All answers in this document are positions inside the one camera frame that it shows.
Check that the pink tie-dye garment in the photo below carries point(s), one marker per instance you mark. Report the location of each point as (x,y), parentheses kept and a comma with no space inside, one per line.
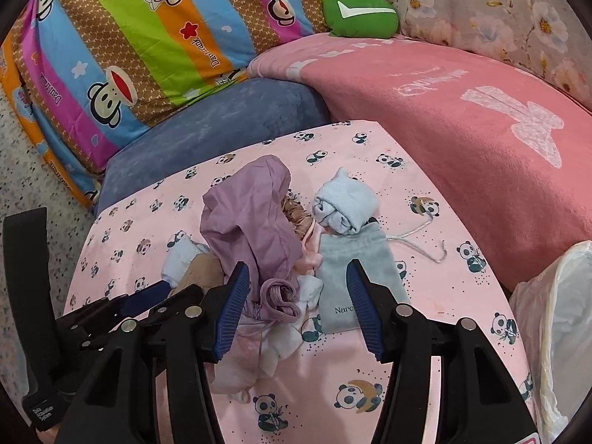
(236,370)

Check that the light blue rolled sock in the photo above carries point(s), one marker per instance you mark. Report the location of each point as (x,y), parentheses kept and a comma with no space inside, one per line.
(347,203)

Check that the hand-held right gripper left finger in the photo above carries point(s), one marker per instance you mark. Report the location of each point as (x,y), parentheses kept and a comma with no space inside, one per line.
(231,305)

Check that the beige cloth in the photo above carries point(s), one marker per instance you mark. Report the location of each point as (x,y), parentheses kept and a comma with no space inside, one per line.
(203,273)

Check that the purple garment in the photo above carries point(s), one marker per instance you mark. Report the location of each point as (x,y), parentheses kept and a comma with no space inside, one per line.
(249,222)

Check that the pale blue-white sock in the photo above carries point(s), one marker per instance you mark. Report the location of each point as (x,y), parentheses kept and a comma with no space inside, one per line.
(178,263)

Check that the colourful monkey print pillow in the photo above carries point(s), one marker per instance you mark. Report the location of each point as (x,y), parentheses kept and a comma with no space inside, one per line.
(138,32)

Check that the white sock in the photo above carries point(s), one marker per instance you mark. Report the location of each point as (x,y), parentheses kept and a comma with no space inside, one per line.
(282,347)

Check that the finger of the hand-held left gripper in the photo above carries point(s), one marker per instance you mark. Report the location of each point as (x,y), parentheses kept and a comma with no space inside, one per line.
(143,298)
(90,330)

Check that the white plastic-lined bin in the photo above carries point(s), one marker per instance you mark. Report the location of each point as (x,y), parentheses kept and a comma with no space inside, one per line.
(559,333)

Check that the floral beige pillow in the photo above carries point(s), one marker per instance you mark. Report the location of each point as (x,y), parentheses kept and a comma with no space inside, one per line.
(485,9)

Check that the green plush cushion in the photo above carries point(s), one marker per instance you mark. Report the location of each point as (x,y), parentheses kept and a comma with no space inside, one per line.
(365,21)

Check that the blue-grey cushion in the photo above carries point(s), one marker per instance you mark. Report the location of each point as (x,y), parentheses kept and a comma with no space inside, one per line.
(222,115)

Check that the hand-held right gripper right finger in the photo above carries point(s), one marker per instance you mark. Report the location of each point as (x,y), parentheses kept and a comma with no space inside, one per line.
(365,305)

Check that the beige satin scrunchie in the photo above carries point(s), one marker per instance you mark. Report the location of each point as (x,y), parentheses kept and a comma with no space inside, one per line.
(296,215)

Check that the pink fleece blanket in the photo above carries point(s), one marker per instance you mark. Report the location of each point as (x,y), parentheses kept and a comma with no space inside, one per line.
(416,148)

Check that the pink panda print cloth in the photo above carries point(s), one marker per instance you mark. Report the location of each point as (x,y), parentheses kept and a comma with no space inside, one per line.
(314,379)

